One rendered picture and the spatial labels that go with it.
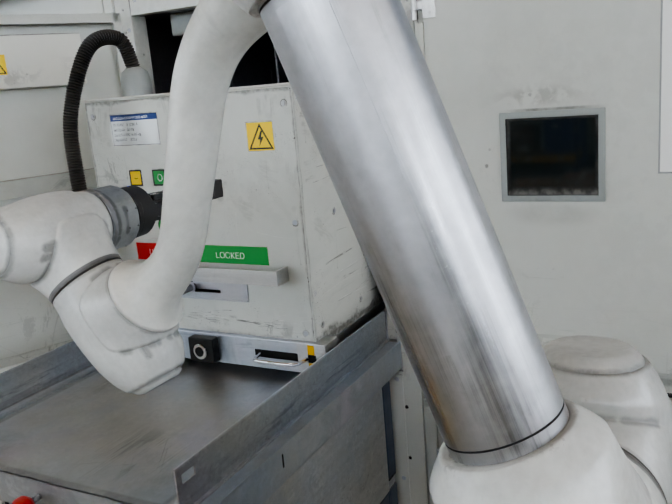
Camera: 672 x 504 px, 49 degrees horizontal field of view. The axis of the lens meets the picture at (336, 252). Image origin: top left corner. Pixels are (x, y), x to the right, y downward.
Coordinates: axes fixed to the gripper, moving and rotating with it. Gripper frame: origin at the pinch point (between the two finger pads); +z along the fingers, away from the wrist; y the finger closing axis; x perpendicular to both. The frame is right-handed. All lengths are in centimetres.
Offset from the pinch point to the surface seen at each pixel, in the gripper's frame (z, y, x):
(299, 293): 13.6, 7.7, -21.3
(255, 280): 9.6, 1.1, -18.0
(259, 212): 13.6, 0.8, -6.2
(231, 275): 9.6, -4.2, -17.4
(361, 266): 34.5, 10.2, -21.6
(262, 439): -11.3, 13.9, -37.1
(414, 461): 37, 18, -66
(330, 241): 22.3, 10.2, -13.4
